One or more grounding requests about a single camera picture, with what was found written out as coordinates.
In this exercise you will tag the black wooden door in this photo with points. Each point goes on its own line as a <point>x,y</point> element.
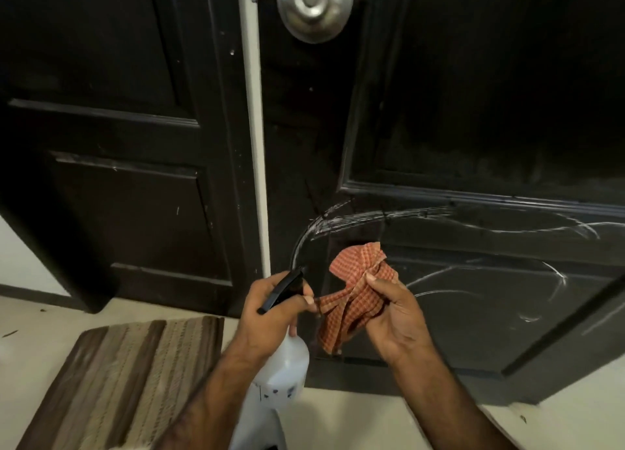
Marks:
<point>488,98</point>

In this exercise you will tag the person's left hand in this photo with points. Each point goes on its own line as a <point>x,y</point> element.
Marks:
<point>268,318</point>

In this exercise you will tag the white spray bottle black trigger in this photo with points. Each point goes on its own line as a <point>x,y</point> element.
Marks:
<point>278,381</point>

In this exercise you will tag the orange checked cloth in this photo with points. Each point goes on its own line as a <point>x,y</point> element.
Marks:
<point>351,298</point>

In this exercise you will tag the dark wooden side door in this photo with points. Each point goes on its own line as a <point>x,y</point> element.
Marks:
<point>229,122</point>

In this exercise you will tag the brown striped doormat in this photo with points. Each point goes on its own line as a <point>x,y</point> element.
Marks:
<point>122,381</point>

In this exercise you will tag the person's left forearm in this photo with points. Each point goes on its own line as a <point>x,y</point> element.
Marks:
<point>215,405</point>

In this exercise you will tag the person's right hand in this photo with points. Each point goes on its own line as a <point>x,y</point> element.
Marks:
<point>403,327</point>

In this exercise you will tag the person's right forearm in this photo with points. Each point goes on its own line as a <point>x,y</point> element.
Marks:
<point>439,405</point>

